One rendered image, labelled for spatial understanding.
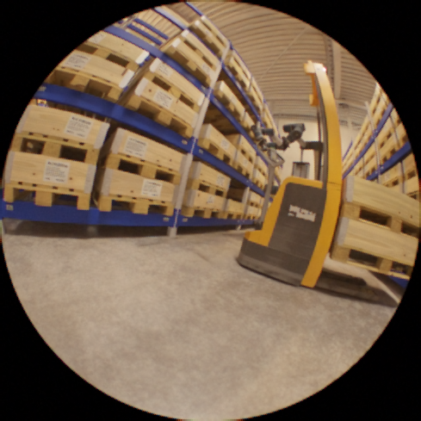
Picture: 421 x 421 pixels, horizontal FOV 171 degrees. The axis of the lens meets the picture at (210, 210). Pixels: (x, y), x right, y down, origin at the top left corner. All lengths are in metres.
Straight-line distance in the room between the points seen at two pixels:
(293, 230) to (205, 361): 1.03
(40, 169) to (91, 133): 0.47
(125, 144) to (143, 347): 1.28
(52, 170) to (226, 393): 1.43
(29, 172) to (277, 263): 2.01
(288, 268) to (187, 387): 1.07
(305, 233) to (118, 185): 1.53
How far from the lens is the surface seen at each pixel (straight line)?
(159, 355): 0.59
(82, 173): 1.18
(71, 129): 1.24
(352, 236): 1.28
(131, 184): 1.28
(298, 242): 1.20
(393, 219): 1.51
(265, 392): 0.62
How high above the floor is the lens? 0.54
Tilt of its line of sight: 4 degrees down
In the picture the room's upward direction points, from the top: 13 degrees clockwise
